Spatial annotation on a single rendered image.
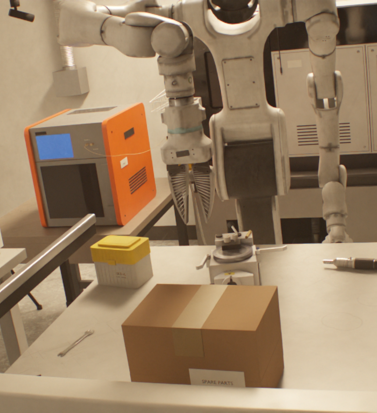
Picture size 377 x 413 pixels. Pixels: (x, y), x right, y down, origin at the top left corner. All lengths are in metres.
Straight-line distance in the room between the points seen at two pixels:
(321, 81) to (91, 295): 0.91
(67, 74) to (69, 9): 2.93
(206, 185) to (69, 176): 1.41
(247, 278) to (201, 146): 0.29
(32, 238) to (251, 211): 1.09
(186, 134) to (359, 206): 1.78
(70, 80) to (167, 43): 3.16
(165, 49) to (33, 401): 0.68
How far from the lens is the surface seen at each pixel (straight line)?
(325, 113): 2.08
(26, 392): 1.11
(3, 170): 5.01
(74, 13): 1.52
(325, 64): 2.02
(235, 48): 1.84
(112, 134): 2.67
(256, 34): 1.82
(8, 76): 4.82
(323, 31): 1.85
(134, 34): 1.36
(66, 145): 2.73
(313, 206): 3.07
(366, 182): 3.04
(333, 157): 2.09
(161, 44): 1.33
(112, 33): 1.41
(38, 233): 2.84
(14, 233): 2.91
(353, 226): 3.08
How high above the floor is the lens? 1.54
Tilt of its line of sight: 18 degrees down
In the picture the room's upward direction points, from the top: 8 degrees counter-clockwise
